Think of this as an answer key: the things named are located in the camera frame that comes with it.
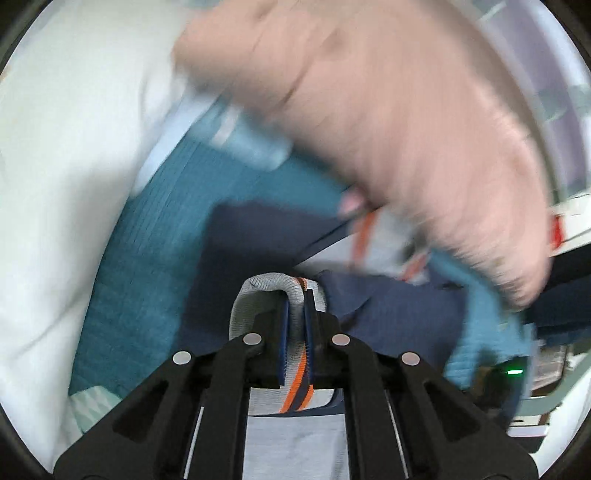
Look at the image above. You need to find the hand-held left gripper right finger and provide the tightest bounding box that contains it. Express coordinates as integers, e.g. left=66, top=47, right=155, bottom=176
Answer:
left=304, top=288, right=539, bottom=480

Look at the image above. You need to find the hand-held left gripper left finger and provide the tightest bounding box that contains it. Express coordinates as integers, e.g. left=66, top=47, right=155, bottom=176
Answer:
left=53, top=299, right=291, bottom=480

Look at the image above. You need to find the grey and navy jacket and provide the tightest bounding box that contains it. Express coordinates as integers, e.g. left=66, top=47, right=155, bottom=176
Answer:
left=178, top=200, right=468, bottom=480

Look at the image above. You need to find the navy and yellow puffer jacket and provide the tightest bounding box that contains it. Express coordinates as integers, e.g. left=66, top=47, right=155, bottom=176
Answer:
left=521, top=248, right=591, bottom=343

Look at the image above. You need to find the teal quilted bed mat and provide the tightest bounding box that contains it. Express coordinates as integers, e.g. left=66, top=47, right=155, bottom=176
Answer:
left=69, top=134, right=539, bottom=402

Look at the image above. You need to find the blue striped sheet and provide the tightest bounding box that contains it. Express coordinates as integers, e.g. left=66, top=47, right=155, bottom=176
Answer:
left=134, top=88, right=294, bottom=195

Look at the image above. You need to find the pink quilt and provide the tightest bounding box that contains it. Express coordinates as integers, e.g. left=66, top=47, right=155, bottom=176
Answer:
left=173, top=0, right=553, bottom=308

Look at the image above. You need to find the white smiley print cushion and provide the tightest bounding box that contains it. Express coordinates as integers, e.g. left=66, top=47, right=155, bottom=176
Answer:
left=0, top=23, right=186, bottom=468

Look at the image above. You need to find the purple headboard shelf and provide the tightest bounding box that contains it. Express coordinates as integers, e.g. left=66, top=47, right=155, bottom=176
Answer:
left=475, top=0, right=588, bottom=200

